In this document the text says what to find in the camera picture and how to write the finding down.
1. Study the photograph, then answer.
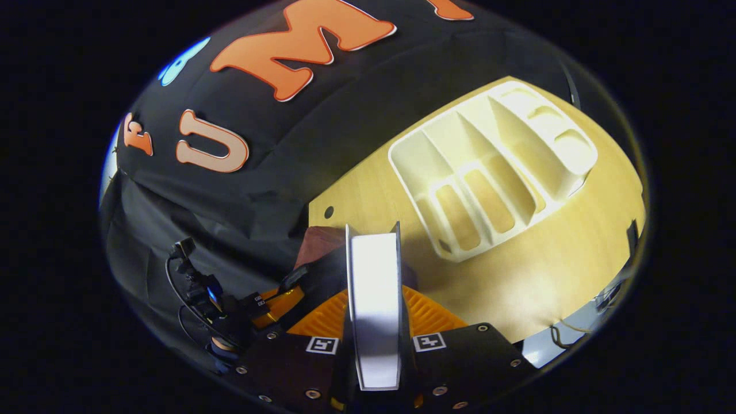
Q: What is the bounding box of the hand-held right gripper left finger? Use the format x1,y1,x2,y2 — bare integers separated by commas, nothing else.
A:
232,289,352,413

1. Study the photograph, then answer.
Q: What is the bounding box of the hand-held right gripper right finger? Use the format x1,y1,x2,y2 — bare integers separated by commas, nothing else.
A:
401,285,539,413

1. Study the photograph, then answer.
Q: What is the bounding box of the maroon schoolbag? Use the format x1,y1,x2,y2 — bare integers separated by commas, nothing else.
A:
295,225,419,300

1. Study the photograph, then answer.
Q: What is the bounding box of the grey cover white-spine book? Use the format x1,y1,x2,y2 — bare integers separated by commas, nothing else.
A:
344,221,404,392

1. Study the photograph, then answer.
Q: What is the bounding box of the cream plastic bookshelf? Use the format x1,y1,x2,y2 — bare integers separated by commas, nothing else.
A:
388,80,599,264

